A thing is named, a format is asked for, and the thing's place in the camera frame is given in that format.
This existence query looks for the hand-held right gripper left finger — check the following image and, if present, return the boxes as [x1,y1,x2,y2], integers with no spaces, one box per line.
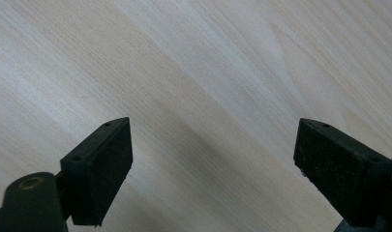
[59,116,134,227]

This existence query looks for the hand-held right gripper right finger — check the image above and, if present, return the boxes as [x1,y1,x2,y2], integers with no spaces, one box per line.
[292,117,392,228]

